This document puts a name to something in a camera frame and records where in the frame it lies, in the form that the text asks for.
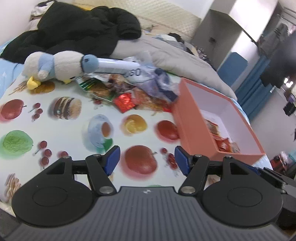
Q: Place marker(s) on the green snack packet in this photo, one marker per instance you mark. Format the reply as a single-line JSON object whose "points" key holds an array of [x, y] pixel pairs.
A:
{"points": [[89, 85]]}

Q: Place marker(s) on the cream quilted headboard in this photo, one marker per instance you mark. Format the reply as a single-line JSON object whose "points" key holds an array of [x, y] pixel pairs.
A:
{"points": [[161, 16]]}

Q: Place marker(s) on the fruit print cloth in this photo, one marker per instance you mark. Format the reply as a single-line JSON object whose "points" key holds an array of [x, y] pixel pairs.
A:
{"points": [[69, 139]]}

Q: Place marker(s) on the blue curtain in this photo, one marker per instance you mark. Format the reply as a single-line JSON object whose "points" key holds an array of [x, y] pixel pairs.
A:
{"points": [[252, 88]]}

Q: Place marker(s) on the orange snack packets pile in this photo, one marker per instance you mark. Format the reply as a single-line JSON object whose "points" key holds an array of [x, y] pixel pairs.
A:
{"points": [[150, 99]]}

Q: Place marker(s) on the blue chair back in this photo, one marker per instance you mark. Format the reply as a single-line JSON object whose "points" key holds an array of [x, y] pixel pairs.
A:
{"points": [[232, 69]]}

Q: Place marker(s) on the white tube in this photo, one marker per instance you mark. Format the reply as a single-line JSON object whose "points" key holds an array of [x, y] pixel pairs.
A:
{"points": [[115, 64]]}

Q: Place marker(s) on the red orange snack packet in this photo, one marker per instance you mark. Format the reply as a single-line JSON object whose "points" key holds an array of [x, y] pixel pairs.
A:
{"points": [[223, 144]]}

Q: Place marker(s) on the grey pillow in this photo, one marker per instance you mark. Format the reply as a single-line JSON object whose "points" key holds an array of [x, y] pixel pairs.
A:
{"points": [[185, 62]]}

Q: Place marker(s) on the black jacket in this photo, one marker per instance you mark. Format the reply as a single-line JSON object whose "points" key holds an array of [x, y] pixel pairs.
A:
{"points": [[76, 30]]}

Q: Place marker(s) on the brown snack packet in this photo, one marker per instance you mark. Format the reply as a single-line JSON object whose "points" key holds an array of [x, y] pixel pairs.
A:
{"points": [[119, 81]]}

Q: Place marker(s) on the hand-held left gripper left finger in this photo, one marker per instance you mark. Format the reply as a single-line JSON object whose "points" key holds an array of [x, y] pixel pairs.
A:
{"points": [[112, 161]]}

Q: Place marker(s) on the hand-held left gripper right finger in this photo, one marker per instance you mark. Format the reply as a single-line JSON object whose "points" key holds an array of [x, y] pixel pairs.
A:
{"points": [[182, 162]]}

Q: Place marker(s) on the clear packet with dark snack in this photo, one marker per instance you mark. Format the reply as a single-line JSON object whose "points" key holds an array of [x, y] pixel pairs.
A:
{"points": [[235, 147]]}

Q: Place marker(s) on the white and blue penguin plush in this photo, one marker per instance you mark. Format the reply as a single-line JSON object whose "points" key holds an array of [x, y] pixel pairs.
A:
{"points": [[62, 64]]}

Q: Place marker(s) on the clear plastic bag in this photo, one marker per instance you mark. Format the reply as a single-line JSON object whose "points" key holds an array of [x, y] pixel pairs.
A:
{"points": [[159, 83]]}

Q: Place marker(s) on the shiny red snack packet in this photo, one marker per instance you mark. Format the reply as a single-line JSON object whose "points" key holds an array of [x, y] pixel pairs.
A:
{"points": [[124, 102]]}

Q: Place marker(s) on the white cabinet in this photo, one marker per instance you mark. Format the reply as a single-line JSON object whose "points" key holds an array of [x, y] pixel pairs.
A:
{"points": [[219, 30]]}

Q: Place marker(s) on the pink cardboard box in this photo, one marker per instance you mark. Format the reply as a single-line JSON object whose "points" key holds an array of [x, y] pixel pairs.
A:
{"points": [[194, 134]]}

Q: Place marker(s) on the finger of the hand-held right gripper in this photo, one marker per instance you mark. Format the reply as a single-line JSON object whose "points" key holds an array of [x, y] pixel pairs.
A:
{"points": [[252, 169]]}

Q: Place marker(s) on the black hanging garment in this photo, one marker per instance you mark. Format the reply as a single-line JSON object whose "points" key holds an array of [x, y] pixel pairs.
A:
{"points": [[281, 60]]}

